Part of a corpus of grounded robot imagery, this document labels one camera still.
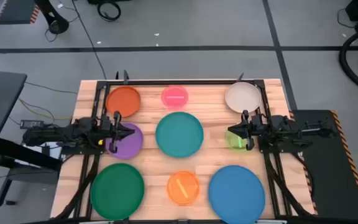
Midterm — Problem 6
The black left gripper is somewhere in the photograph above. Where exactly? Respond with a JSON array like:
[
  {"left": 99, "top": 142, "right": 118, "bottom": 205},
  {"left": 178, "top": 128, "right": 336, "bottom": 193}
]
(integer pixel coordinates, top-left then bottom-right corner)
[{"left": 100, "top": 111, "right": 135, "bottom": 154}]

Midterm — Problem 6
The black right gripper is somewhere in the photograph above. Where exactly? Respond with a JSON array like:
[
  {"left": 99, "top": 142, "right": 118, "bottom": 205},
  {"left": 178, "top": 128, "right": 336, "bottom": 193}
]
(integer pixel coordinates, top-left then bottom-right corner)
[{"left": 227, "top": 110, "right": 262, "bottom": 151}]

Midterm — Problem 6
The small translucent green plate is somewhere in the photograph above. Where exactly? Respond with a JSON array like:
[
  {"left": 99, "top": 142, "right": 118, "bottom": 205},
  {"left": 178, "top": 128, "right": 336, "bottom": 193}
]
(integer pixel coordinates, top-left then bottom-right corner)
[{"left": 224, "top": 129, "right": 254, "bottom": 152}]

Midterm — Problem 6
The purple plastic plate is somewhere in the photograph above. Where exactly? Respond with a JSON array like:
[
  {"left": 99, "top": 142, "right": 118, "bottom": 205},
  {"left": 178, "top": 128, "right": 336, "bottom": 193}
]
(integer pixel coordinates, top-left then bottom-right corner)
[{"left": 104, "top": 122, "right": 144, "bottom": 161}]

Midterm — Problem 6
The opaque orange plastic plate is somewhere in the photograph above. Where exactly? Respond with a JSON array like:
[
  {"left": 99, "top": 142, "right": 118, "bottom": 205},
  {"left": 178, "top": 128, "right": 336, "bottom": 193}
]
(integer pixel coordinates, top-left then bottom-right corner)
[{"left": 105, "top": 86, "right": 142, "bottom": 119}]

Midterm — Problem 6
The beige plastic plate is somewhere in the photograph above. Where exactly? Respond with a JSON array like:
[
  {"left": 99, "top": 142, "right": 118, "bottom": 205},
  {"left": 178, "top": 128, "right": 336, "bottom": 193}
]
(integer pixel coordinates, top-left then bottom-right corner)
[{"left": 224, "top": 82, "right": 262, "bottom": 114}]

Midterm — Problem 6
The large teal plastic plate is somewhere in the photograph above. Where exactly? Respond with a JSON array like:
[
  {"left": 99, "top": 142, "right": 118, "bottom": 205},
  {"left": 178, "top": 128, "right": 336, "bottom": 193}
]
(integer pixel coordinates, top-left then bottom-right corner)
[{"left": 155, "top": 111, "right": 204, "bottom": 159}]

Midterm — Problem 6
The large dark green plate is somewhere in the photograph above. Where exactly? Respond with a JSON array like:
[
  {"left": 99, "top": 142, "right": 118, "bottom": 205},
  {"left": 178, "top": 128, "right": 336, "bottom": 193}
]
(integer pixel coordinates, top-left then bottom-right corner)
[{"left": 90, "top": 162, "right": 145, "bottom": 221}]

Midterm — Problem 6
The small translucent pink plate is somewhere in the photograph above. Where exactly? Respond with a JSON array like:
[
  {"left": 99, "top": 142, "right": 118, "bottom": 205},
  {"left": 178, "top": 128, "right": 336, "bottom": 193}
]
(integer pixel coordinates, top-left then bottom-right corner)
[{"left": 160, "top": 85, "right": 189, "bottom": 110}]

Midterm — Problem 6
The large blue plastic plate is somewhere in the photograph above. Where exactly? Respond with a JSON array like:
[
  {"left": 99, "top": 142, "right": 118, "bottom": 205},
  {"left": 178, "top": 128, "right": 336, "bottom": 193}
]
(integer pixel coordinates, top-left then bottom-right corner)
[{"left": 208, "top": 164, "right": 266, "bottom": 224}]

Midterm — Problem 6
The small translucent orange plate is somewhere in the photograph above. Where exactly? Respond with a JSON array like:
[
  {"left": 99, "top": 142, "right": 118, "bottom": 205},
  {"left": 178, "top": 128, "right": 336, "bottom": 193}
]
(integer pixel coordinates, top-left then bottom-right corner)
[{"left": 167, "top": 170, "right": 200, "bottom": 206}]

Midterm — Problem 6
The white paper sheet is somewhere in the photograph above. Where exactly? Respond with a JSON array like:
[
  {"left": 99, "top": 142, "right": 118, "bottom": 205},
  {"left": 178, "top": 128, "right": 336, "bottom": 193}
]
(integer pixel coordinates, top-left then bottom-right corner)
[{"left": 23, "top": 141, "right": 64, "bottom": 166}]

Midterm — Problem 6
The black power adapter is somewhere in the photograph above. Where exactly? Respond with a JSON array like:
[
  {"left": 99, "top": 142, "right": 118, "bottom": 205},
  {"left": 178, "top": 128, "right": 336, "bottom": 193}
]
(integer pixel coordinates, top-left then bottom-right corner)
[{"left": 19, "top": 119, "right": 45, "bottom": 130}]

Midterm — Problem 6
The large black hazard-striped platform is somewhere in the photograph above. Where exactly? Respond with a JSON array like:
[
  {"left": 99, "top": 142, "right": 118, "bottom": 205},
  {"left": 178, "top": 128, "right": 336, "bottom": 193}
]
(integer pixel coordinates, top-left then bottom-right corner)
[{"left": 290, "top": 109, "right": 358, "bottom": 222}]

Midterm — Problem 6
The black stand base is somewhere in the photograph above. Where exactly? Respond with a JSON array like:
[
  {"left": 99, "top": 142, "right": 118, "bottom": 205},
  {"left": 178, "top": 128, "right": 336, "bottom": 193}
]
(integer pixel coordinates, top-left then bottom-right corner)
[{"left": 34, "top": 0, "right": 70, "bottom": 35}]

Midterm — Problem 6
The small black hazard-striped mat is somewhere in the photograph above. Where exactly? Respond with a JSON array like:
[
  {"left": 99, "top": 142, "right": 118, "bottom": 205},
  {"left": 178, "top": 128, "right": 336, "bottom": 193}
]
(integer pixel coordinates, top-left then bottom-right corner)
[{"left": 0, "top": 0, "right": 40, "bottom": 26}]

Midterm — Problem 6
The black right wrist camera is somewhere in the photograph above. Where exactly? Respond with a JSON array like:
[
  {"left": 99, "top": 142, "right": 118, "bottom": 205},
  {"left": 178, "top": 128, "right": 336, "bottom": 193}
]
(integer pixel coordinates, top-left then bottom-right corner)
[{"left": 250, "top": 114, "right": 262, "bottom": 129}]

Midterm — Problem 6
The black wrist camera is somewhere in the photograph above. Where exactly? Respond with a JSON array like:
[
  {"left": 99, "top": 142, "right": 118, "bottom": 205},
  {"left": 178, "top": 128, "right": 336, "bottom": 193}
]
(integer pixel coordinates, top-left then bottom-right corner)
[
  {"left": 101, "top": 114, "right": 114, "bottom": 130},
  {"left": 250, "top": 114, "right": 262, "bottom": 129}
]

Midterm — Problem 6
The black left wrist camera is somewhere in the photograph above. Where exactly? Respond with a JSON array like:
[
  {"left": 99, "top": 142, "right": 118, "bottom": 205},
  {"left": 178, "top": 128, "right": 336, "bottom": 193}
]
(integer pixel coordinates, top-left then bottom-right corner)
[{"left": 101, "top": 114, "right": 114, "bottom": 130}]

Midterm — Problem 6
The black aluminium table frame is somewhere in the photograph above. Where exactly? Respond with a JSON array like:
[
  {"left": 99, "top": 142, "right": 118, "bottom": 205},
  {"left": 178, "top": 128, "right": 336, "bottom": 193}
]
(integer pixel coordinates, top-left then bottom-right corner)
[{"left": 53, "top": 79, "right": 315, "bottom": 224}]

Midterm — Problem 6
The thin grey floor cable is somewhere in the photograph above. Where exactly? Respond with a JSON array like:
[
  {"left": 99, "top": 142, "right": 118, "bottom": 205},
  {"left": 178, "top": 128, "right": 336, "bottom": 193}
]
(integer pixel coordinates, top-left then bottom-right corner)
[{"left": 24, "top": 81, "right": 79, "bottom": 95}]

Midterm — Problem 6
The yellow cable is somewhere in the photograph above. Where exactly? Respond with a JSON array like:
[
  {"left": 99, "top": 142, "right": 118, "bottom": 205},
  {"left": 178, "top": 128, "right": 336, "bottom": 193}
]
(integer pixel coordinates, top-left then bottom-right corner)
[{"left": 18, "top": 98, "right": 74, "bottom": 121}]

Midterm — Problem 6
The long black floor cable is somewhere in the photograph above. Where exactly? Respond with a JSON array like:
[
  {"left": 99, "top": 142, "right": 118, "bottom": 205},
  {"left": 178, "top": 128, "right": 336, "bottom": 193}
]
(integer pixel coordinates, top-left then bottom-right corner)
[{"left": 71, "top": 0, "right": 108, "bottom": 80}]

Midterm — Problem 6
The coiled black cable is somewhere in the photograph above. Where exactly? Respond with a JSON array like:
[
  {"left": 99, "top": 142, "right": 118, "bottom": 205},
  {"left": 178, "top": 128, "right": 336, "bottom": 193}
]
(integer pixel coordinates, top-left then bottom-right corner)
[{"left": 96, "top": 1, "right": 122, "bottom": 22}]

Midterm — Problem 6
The thick black hose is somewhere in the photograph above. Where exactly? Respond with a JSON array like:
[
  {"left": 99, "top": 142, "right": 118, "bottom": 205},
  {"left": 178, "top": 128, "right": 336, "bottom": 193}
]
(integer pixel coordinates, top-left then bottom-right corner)
[{"left": 338, "top": 24, "right": 358, "bottom": 98}]

